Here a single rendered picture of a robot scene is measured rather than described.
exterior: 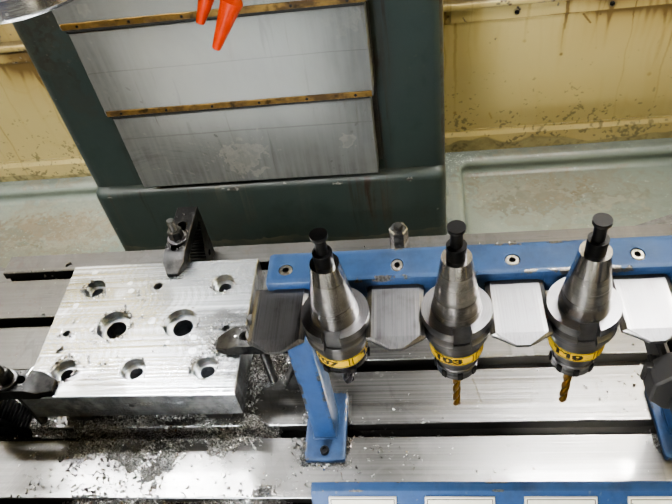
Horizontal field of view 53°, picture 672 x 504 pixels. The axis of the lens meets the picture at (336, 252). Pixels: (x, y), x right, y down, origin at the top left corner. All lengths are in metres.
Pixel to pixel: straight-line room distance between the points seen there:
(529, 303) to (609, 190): 1.08
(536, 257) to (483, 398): 0.33
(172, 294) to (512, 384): 0.49
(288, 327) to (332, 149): 0.63
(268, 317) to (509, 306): 0.22
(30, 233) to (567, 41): 1.38
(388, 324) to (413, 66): 0.62
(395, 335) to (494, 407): 0.35
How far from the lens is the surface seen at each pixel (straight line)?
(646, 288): 0.66
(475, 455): 0.90
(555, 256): 0.65
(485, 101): 1.64
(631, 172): 1.75
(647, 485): 0.85
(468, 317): 0.59
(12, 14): 0.55
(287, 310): 0.64
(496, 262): 0.64
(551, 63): 1.61
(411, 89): 1.17
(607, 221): 0.55
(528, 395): 0.95
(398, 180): 1.28
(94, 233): 1.80
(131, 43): 1.15
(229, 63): 1.12
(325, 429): 0.89
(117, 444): 1.00
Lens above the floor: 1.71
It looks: 47 degrees down
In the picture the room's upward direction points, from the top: 11 degrees counter-clockwise
